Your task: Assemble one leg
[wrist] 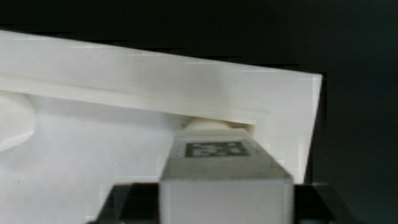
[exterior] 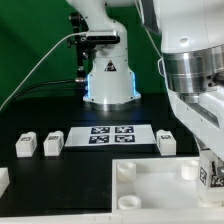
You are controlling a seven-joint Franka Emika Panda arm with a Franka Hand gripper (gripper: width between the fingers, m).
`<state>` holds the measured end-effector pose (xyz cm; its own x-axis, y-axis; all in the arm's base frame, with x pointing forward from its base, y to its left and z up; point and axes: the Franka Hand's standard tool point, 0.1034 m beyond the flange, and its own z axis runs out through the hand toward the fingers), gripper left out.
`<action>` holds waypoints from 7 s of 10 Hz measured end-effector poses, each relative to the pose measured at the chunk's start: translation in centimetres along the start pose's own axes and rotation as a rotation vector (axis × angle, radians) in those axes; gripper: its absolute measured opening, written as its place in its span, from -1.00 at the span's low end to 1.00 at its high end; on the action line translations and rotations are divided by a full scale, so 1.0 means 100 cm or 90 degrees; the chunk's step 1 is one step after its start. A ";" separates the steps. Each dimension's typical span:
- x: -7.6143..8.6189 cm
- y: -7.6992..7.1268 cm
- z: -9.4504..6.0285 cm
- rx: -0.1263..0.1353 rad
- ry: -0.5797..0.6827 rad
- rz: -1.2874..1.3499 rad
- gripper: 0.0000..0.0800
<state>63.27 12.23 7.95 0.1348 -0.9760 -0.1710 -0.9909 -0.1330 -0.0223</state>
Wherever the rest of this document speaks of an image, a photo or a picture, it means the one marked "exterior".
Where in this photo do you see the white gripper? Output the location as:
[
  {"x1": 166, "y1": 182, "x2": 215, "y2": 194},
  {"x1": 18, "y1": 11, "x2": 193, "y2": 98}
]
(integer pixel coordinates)
[{"x1": 168, "y1": 87, "x2": 224, "y2": 160}]

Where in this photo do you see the white square tabletop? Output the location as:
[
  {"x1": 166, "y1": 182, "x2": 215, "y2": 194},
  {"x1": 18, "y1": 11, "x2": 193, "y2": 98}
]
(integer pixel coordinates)
[{"x1": 112, "y1": 157, "x2": 224, "y2": 213}]

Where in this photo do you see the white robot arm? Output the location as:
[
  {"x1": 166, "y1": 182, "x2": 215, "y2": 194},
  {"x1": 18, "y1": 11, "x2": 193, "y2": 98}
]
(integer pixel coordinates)
[{"x1": 66, "y1": 0, "x2": 224, "y2": 160}]

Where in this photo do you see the white marker sheet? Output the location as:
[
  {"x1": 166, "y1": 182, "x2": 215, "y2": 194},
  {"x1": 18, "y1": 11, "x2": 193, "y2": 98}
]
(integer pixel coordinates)
[{"x1": 65, "y1": 125, "x2": 156, "y2": 147}]

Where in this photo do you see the white left obstacle block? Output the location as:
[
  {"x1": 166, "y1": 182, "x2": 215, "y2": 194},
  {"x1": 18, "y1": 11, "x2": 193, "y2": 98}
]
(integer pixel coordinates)
[{"x1": 0, "y1": 168, "x2": 10, "y2": 197}]

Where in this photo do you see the black cable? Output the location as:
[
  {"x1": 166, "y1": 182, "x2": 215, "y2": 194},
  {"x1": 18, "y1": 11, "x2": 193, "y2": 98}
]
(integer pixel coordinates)
[{"x1": 9, "y1": 78, "x2": 84, "y2": 101}]

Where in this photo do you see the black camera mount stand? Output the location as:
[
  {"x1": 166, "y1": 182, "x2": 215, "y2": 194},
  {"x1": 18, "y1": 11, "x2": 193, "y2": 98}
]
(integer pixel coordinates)
[{"x1": 67, "y1": 12, "x2": 95, "y2": 85}]

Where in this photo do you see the white cable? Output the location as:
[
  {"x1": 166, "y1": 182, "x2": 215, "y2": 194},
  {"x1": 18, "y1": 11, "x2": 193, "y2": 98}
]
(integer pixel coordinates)
[{"x1": 0, "y1": 32, "x2": 88, "y2": 112}]

